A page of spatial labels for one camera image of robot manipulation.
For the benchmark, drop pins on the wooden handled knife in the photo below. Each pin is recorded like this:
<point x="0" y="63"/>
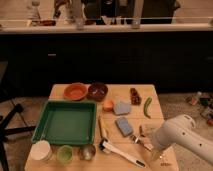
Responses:
<point x="103" y="130"/>

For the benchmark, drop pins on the white cup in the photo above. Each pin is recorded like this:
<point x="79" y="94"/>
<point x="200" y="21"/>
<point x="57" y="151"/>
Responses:
<point x="41" y="151"/>

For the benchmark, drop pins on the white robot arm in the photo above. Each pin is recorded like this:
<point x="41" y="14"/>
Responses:
<point x="179" y="130"/>

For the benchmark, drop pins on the green cup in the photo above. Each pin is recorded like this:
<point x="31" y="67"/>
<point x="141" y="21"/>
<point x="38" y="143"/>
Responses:
<point x="64" y="154"/>

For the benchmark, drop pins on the small metal cup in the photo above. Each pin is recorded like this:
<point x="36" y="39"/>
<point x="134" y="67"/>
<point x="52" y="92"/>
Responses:
<point x="87" y="152"/>

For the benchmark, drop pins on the white dish brush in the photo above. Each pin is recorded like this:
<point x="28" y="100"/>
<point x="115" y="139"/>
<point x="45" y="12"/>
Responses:
<point x="105" y="145"/>

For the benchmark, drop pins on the silver metal fork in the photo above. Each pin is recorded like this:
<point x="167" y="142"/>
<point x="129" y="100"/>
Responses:
<point x="144" y="141"/>

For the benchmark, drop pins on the dark red toy food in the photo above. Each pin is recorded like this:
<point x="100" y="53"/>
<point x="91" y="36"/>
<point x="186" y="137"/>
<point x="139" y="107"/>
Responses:
<point x="135" y="97"/>

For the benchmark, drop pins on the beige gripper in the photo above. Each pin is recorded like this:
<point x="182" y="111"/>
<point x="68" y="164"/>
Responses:
<point x="157" y="155"/>

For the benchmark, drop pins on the green plastic tray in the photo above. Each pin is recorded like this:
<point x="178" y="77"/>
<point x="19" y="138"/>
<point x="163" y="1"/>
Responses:
<point x="66" y="123"/>

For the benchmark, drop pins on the orange bowl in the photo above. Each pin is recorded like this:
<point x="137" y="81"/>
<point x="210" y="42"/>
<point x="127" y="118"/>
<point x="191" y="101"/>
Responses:
<point x="75" y="92"/>

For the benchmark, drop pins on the green chili pepper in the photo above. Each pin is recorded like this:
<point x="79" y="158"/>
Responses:
<point x="146" y="106"/>

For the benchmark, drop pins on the blue sponge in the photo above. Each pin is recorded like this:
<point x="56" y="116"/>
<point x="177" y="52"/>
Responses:
<point x="124" y="126"/>

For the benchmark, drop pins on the grey blue cloth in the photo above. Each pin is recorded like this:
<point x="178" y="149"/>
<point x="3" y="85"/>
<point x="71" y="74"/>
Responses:
<point x="122" y="108"/>

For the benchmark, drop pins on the purple bowl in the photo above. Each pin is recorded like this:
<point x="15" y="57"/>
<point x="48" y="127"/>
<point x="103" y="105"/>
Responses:
<point x="97" y="91"/>

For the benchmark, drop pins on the clear plastic bottle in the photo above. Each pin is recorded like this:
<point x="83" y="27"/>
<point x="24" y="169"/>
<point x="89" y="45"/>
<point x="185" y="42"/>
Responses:
<point x="33" y="12"/>

